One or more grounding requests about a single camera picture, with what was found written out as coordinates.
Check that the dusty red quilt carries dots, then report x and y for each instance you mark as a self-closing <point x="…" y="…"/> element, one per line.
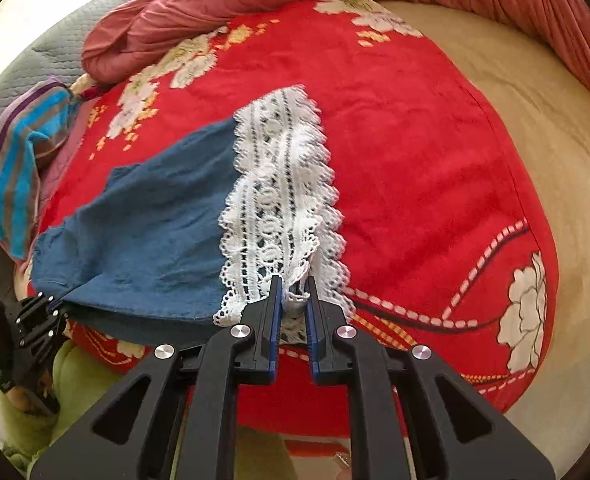
<point x="255" y="5"/>

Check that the striped towel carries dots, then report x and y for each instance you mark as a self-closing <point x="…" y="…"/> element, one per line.
<point x="17" y="165"/>

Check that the blue pants with white lace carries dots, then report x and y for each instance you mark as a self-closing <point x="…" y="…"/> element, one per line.
<point x="175" y="240"/>

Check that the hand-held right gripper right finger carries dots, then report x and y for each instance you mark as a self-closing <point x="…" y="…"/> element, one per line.
<point x="313" y="320"/>

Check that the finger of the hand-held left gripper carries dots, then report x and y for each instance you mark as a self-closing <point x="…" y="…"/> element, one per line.
<point x="42" y="332"/>
<point x="37" y="307"/>

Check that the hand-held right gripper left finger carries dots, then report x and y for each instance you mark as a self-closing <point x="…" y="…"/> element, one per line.
<point x="275" y="320"/>

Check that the grey quilted cover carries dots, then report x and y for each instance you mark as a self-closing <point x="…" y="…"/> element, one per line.
<point x="40" y="50"/>

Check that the red floral blanket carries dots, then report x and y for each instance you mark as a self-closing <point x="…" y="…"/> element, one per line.
<point x="415" y="170"/>

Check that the beige bed sheet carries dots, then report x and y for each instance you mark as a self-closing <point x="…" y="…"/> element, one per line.
<point x="555" y="160"/>

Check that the green cloth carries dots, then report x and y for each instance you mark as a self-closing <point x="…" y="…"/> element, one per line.
<point x="80" y="385"/>

